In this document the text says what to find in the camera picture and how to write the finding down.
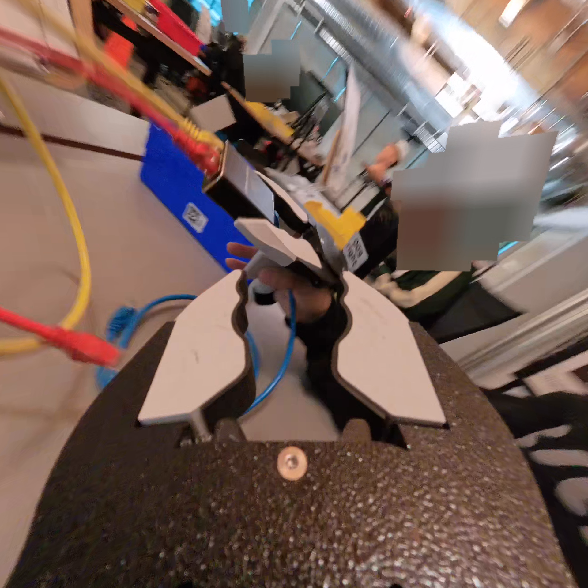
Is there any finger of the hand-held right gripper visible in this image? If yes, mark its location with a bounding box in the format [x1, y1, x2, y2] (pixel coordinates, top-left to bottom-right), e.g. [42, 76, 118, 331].
[233, 217, 323, 272]
[262, 171, 311, 226]

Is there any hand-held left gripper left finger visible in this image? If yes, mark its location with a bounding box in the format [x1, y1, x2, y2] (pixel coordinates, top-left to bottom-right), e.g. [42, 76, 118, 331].
[137, 269, 258, 442]

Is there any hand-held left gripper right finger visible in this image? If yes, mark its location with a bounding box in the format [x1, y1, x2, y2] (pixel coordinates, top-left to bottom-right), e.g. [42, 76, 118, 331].
[331, 271, 447, 425]

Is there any black network splitter box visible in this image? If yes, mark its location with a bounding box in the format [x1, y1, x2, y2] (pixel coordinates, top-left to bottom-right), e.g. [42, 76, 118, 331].
[202, 140, 276, 221]

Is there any blue ethernet cable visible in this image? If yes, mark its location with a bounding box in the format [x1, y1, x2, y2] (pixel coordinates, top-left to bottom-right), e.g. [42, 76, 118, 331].
[96, 289, 297, 416]

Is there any blue plastic bin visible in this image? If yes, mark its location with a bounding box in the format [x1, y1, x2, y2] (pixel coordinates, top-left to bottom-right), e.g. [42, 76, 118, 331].
[139, 120, 258, 273]

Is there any red ethernet cable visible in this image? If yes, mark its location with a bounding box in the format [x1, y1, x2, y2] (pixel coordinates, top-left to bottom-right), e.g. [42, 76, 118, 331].
[0, 25, 223, 368]

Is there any yellow ethernet cable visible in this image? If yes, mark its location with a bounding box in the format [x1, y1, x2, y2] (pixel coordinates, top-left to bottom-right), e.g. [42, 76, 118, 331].
[0, 28, 227, 356]

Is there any grey desk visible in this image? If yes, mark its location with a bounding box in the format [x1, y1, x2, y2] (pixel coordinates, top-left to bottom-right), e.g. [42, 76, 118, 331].
[0, 64, 343, 566]

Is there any person's right hand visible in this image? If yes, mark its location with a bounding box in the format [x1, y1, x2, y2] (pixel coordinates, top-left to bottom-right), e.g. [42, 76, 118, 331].
[226, 242, 334, 323]

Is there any instruction sheet on stand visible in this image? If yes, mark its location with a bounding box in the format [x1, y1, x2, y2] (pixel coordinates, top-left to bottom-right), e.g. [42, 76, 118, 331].
[321, 68, 364, 194]

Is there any person's dark striped jacket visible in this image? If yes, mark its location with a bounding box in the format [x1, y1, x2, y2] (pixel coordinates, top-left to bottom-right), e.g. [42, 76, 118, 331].
[367, 269, 524, 343]

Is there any grey flat panel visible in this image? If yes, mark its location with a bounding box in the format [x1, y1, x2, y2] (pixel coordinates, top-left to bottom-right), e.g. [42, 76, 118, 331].
[190, 94, 237, 132]

